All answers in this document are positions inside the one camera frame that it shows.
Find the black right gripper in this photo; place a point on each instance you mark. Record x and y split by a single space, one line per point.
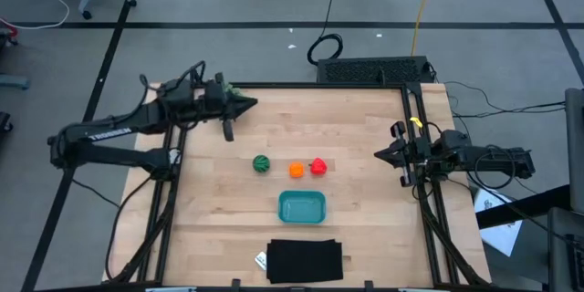
417 153

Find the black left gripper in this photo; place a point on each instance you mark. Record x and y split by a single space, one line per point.
214 98

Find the toy watermelon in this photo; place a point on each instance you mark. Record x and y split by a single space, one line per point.
261 163

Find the toy red pepper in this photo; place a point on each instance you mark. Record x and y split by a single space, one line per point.
318 167

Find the toy orange tangerine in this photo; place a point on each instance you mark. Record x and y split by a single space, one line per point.
296 170

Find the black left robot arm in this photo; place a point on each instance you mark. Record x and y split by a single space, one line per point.
109 130

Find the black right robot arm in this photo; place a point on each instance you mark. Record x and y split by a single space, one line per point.
493 157

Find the green spiky artificial plant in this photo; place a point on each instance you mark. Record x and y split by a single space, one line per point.
233 90

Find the small yellow tag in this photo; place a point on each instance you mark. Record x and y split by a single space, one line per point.
415 122

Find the black perforated box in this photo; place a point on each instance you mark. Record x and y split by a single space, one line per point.
372 70

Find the teal plastic container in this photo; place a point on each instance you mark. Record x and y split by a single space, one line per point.
302 207

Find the white paper sheet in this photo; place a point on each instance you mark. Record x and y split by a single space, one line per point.
502 235

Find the black folded cloth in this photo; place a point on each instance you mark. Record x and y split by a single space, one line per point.
305 261

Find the black bar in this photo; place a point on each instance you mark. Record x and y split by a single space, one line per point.
524 207

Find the small white tag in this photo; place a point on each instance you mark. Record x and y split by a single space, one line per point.
261 260

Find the grey cabinet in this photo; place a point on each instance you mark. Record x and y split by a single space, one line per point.
575 146

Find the black metal table frame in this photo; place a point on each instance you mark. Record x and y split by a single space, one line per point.
319 86

